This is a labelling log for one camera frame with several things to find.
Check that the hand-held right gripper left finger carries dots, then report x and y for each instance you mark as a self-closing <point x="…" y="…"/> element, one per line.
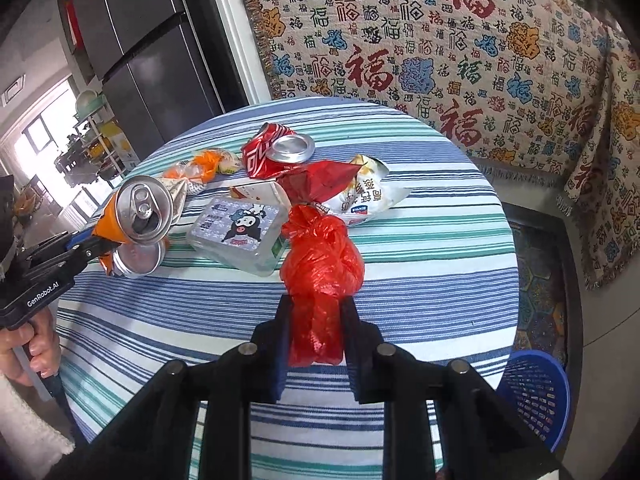
<point x="281" y="355"/>

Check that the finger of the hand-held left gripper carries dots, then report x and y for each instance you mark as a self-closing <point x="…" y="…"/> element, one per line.
<point x="80" y="238"/>
<point x="97" y="249"/>

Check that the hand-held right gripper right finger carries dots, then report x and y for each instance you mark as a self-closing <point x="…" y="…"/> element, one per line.
<point x="351" y="355"/>

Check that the crushed orange soda can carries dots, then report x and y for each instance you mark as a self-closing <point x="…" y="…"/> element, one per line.
<point x="142" y="210"/>

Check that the red plastic bag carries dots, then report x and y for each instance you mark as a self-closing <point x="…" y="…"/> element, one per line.
<point x="322" y="260"/>

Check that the orange and white wrapper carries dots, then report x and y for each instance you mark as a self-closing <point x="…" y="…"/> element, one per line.
<point x="197" y="165"/>

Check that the long red snack packet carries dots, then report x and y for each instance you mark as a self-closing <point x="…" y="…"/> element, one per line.
<point x="322" y="180"/>

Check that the blue plastic basket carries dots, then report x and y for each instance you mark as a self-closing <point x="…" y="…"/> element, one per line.
<point x="537" y="395"/>

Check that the person's left forearm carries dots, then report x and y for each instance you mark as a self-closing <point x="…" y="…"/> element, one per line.
<point x="27" y="425"/>

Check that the person's left hand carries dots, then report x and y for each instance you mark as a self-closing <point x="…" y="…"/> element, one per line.
<point x="37" y="347"/>

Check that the striped tablecloth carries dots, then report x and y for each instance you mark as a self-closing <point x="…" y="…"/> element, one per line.
<point x="425" y="285"/>

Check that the white shelf rack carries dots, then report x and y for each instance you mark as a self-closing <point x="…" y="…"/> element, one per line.
<point x="100" y="130"/>

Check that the clear box with cartoon label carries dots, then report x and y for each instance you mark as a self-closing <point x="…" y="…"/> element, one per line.
<point x="235" y="232"/>

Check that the beige snack packet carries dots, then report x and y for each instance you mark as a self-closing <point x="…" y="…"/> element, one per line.
<point x="229" y="162"/>

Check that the white snack bag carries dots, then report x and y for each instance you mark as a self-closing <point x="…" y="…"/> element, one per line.
<point x="367" y="195"/>

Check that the small white carton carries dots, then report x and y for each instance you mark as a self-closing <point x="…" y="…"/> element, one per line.
<point x="260" y="192"/>

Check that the crushed red soda can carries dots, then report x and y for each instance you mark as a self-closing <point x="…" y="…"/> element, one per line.
<point x="265" y="152"/>

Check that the dark grey refrigerator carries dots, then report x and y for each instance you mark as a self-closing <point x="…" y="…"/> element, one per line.
<point x="145" y="50"/>

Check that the patterned floor rug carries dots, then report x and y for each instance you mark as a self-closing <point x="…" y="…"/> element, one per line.
<point x="542" y="285"/>

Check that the printed blanket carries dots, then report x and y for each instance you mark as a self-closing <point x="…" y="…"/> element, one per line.
<point x="425" y="45"/>
<point x="610" y="185"/>

